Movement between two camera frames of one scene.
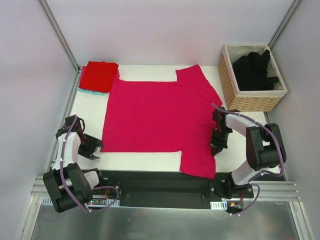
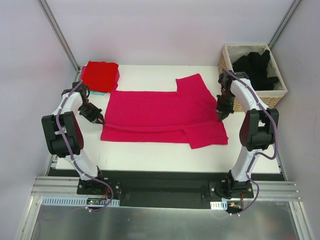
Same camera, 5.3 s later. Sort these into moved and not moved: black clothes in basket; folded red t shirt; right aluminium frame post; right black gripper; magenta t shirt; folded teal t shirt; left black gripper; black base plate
Moved: right black gripper; left black gripper; magenta t shirt
Not moved: folded teal t shirt; black base plate; black clothes in basket; right aluminium frame post; folded red t shirt
